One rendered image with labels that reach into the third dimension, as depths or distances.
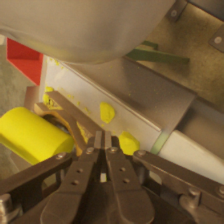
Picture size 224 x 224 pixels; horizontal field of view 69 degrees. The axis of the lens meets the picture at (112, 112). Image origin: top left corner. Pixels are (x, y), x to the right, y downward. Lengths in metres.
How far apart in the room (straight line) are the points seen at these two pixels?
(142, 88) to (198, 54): 1.01
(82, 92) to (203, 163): 0.21
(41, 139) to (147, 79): 0.17
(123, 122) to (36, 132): 0.13
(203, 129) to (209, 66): 0.97
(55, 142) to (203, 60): 1.09
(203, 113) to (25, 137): 0.25
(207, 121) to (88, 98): 0.19
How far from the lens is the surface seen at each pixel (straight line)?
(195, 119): 0.26
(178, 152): 0.23
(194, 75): 1.22
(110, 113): 0.25
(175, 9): 1.30
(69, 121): 0.28
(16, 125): 0.28
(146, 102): 0.23
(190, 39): 1.25
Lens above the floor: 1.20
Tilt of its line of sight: 50 degrees down
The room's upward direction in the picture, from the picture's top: 108 degrees counter-clockwise
